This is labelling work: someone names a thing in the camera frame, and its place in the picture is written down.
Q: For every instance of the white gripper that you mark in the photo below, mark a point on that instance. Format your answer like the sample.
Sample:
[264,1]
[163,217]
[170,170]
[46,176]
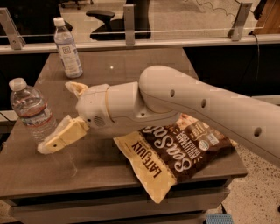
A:
[93,108]

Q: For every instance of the clear bottle red label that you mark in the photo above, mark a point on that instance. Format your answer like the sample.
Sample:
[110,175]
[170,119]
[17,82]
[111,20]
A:
[32,109]

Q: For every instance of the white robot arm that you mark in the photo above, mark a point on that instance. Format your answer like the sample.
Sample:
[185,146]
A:
[158,98]

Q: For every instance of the clear bottle white label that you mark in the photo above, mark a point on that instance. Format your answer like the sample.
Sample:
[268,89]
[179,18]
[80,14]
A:
[64,41]

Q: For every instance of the glass partition with metal brackets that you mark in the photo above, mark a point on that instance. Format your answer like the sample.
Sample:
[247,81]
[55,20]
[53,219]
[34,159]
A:
[17,46]

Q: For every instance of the brown tortilla chip bag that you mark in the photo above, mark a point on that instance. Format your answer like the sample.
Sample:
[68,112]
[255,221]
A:
[162,156]

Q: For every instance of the blue basket under table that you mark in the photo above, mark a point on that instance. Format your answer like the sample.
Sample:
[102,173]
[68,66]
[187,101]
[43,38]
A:
[218,218]

